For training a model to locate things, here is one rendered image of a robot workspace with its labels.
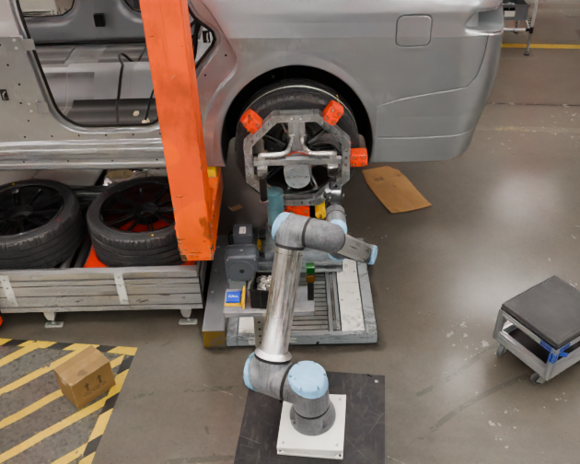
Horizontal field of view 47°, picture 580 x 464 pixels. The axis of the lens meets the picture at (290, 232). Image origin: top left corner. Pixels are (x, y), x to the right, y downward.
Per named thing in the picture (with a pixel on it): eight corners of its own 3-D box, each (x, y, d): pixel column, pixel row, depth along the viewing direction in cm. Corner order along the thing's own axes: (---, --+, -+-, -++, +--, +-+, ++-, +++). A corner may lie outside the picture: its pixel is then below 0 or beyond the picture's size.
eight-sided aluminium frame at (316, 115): (348, 198, 360) (351, 107, 328) (349, 204, 355) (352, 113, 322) (248, 201, 361) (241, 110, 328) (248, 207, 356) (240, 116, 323)
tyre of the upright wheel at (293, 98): (216, 153, 372) (318, 200, 392) (213, 175, 353) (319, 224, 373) (272, 54, 338) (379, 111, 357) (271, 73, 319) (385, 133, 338)
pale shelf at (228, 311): (313, 291, 324) (313, 286, 322) (315, 316, 311) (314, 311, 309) (226, 293, 325) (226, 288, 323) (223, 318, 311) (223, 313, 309)
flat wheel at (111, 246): (196, 198, 420) (192, 166, 405) (219, 261, 369) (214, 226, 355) (90, 218, 405) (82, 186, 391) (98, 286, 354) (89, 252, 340)
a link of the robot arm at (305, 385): (320, 423, 258) (318, 395, 247) (281, 409, 265) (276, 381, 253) (335, 392, 268) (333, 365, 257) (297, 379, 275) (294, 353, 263)
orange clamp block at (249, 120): (262, 119, 332) (249, 107, 329) (262, 126, 326) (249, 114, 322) (253, 127, 336) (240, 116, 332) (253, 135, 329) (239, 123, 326)
